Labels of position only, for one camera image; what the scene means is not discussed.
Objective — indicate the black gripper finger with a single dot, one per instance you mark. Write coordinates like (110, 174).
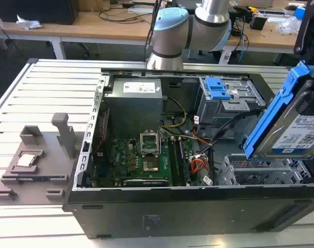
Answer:
(310, 106)

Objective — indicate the hard disk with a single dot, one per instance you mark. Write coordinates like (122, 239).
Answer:
(273, 124)

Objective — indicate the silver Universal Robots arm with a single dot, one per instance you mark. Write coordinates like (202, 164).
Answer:
(172, 38)

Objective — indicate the grey metal disk bay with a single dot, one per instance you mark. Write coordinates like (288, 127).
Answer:
(250, 173)

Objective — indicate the black RAM slot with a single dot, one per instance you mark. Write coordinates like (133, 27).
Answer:
(174, 162)

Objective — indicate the blue cardboard box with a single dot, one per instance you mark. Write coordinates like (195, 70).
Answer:
(301, 12)

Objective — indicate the clear plastic bag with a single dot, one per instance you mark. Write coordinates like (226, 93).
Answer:
(288, 25)

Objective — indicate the small black box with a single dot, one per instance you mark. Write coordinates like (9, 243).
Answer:
(258, 22)

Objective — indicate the grey metal drive cage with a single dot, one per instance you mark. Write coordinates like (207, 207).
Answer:
(224, 113)

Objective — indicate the blue plastic drive carrier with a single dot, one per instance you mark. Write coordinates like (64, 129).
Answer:
(217, 89)

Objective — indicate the green RAM stick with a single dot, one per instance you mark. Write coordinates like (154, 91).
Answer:
(184, 162)

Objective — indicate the thin metal locking lever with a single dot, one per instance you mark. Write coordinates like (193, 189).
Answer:
(160, 147)

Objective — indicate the CPU socket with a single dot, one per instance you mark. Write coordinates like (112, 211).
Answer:
(150, 166)

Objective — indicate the black open PC case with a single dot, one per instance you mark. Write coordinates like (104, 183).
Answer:
(172, 214)

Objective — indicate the grey power supply unit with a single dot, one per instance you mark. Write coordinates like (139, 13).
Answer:
(133, 111)

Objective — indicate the black graphics card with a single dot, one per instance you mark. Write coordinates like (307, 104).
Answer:
(146, 182)

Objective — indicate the green motherboard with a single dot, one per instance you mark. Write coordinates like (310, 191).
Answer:
(125, 157)

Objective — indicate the grey parts rack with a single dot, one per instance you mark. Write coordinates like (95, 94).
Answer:
(50, 165)

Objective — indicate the large black box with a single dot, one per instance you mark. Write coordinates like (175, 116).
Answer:
(35, 11)

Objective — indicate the crumpled white paper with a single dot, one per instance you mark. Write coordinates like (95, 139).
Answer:
(28, 23)

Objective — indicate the silver CPU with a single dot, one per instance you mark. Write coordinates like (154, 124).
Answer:
(25, 160)

